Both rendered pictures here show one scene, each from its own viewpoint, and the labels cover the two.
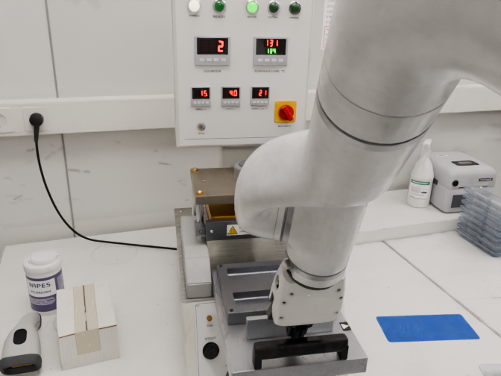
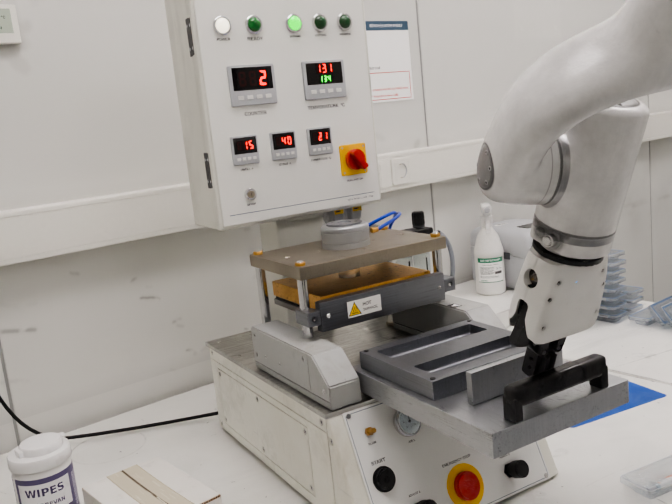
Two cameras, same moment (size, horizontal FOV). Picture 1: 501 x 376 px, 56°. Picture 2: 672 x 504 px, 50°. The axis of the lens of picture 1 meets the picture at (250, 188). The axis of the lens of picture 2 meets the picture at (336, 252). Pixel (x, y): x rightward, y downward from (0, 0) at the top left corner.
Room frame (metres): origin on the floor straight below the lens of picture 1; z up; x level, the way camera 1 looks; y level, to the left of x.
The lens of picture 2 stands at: (-0.07, 0.39, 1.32)
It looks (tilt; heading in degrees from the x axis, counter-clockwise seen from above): 10 degrees down; 342
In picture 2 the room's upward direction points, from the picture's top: 6 degrees counter-clockwise
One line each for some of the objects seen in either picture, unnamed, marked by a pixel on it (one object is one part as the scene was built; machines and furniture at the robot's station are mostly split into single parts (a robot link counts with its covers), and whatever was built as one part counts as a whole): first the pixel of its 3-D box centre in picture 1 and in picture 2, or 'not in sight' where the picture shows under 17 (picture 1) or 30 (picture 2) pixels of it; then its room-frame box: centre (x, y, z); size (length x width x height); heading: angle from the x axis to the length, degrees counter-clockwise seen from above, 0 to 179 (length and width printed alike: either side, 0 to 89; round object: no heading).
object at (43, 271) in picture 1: (45, 281); (46, 488); (1.02, 0.51, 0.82); 0.09 x 0.09 x 0.15
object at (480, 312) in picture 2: not in sight; (448, 320); (0.98, -0.15, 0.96); 0.26 x 0.05 x 0.07; 11
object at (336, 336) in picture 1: (300, 350); (557, 385); (0.59, -0.08, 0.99); 0.15 x 0.02 x 0.04; 101
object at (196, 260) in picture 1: (194, 253); (301, 360); (0.94, 0.12, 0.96); 0.25 x 0.05 x 0.07; 11
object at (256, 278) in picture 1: (273, 288); (453, 355); (0.78, -0.05, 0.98); 0.20 x 0.17 x 0.03; 101
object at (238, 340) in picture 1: (279, 307); (477, 371); (0.73, -0.06, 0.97); 0.30 x 0.22 x 0.08; 11
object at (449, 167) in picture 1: (452, 180); (523, 252); (1.70, -0.77, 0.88); 0.25 x 0.20 x 0.17; 13
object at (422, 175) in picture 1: (422, 173); (488, 248); (1.65, -0.63, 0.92); 0.09 x 0.08 x 0.25; 154
